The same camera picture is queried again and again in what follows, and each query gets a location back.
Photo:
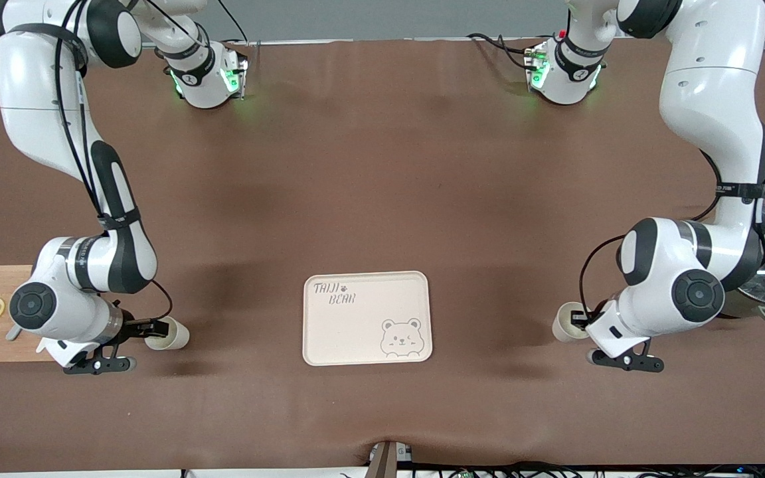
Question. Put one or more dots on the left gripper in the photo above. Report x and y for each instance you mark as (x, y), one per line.
(580, 320)

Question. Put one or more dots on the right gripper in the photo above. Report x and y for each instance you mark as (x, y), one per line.
(131, 327)

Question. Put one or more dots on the white plastic cup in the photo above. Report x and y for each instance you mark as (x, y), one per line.
(563, 324)
(176, 337)

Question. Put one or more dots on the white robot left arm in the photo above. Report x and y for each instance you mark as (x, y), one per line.
(708, 86)

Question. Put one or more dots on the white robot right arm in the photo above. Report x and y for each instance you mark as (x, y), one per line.
(24, 79)

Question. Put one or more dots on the beige tray with bear print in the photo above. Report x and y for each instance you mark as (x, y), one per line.
(356, 338)

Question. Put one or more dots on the grey plastic knife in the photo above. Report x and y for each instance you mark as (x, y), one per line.
(13, 333)

